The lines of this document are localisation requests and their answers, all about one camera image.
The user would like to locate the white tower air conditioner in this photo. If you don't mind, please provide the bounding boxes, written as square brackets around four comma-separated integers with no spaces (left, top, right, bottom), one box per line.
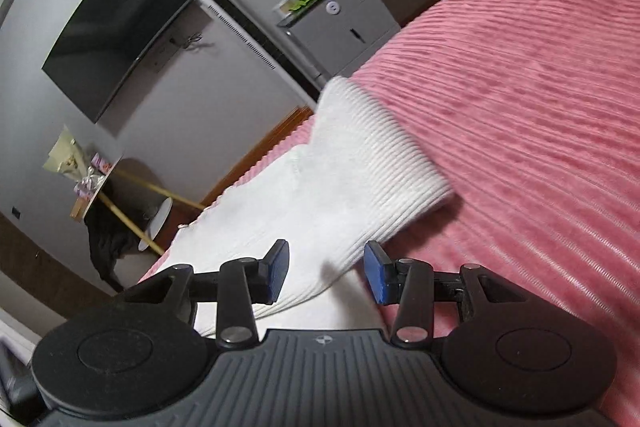
[196,0,320,110]

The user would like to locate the black garment on table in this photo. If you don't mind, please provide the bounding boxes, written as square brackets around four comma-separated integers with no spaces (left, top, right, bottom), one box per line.
[84,202,153,293]

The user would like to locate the white knit garment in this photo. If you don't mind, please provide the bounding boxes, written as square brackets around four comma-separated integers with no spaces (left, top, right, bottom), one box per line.
[160,77,454,334]

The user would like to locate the round side table yellow legs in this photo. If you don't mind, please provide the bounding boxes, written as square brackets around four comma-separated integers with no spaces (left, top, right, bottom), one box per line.
[70,153,205,257]

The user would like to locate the grey drawer cabinet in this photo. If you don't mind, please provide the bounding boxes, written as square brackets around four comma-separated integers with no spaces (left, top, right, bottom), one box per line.
[278,0,400,79]

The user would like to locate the black wall television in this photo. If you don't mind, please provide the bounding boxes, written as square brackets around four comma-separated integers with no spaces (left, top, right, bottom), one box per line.
[42,0,191,122]

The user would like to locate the pink ribbed bedspread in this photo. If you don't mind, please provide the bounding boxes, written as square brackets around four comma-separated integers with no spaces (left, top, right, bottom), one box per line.
[139,0,640,427]

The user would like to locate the cream flower bouquet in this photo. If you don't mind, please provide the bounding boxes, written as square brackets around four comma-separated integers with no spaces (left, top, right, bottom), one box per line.
[42,126,113,199]

